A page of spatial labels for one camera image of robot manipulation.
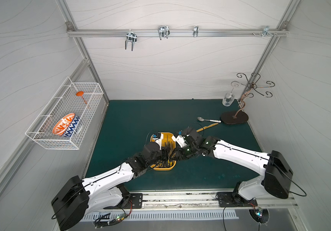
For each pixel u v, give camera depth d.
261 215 0.72
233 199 0.65
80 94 0.78
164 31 0.77
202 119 1.08
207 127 1.04
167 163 0.84
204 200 0.75
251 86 0.86
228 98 0.96
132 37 0.78
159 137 0.72
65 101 0.70
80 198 0.40
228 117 1.09
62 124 0.64
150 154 0.60
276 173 0.40
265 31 0.77
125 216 0.66
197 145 0.61
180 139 0.73
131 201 0.73
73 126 0.58
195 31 0.73
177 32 0.78
